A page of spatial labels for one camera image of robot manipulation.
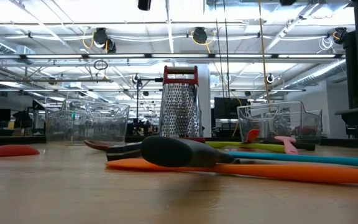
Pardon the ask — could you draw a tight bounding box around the red silicone spatula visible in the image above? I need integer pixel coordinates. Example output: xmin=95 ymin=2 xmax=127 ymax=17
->
xmin=246 ymin=129 xmax=260 ymax=144

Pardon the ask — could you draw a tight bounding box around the brown wooden spoon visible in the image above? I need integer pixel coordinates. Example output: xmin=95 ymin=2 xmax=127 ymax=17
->
xmin=83 ymin=139 xmax=119 ymax=152

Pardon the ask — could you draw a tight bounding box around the wide steel knife black handle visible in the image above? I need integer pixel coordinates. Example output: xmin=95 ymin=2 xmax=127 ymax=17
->
xmin=105 ymin=142 xmax=143 ymax=162

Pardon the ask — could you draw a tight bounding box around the paring knife black handle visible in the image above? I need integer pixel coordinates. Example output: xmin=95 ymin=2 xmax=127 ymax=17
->
xmin=140 ymin=136 xmax=251 ymax=169

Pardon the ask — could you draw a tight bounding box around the blue silicone spatula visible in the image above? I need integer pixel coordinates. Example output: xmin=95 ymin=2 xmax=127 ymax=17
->
xmin=227 ymin=151 xmax=358 ymax=170

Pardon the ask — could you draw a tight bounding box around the red silicone spoon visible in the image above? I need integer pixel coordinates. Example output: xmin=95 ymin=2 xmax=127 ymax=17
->
xmin=0 ymin=144 xmax=40 ymax=158

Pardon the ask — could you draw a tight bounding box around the long ceiling light strip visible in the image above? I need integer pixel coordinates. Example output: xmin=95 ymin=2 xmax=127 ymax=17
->
xmin=0 ymin=53 xmax=346 ymax=60

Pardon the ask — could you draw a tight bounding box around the black stand pole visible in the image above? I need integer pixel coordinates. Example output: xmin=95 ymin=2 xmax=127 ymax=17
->
xmin=132 ymin=73 xmax=164 ymax=138

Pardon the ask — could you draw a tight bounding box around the red steel box grater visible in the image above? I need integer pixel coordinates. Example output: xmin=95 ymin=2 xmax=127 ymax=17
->
xmin=157 ymin=65 xmax=207 ymax=144

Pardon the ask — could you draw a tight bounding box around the clear plastic storage bin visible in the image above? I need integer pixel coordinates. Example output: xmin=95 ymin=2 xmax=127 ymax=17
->
xmin=236 ymin=100 xmax=323 ymax=144
xmin=44 ymin=98 xmax=131 ymax=146

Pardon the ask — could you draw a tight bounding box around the pink silicone spatula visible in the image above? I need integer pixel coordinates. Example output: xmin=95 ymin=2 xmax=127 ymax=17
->
xmin=273 ymin=135 xmax=300 ymax=156

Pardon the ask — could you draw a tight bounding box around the lime green silicone spoon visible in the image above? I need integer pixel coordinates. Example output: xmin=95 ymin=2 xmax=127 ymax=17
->
xmin=204 ymin=141 xmax=286 ymax=154

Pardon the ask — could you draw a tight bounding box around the orange silicone spatula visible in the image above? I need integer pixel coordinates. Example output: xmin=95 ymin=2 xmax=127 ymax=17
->
xmin=104 ymin=157 xmax=358 ymax=185

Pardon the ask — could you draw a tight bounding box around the yellow hanging cable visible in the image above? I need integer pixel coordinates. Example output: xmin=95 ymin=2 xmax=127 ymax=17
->
xmin=257 ymin=0 xmax=272 ymax=104

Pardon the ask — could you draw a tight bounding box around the black ceiling cord reel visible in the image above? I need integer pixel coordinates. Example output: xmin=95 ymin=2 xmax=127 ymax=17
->
xmin=191 ymin=26 xmax=209 ymax=45
xmin=333 ymin=26 xmax=348 ymax=45
xmin=92 ymin=27 xmax=117 ymax=54

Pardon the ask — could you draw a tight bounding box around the white coiled ceiling cable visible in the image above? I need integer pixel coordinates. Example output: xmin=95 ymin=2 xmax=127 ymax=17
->
xmin=318 ymin=35 xmax=336 ymax=54

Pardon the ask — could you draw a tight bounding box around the black hanging cable ring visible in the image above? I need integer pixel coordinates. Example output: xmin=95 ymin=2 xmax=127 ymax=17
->
xmin=93 ymin=59 xmax=109 ymax=72

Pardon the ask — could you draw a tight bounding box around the thin black hanging cable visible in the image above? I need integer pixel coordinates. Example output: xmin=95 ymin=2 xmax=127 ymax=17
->
xmin=213 ymin=0 xmax=225 ymax=90

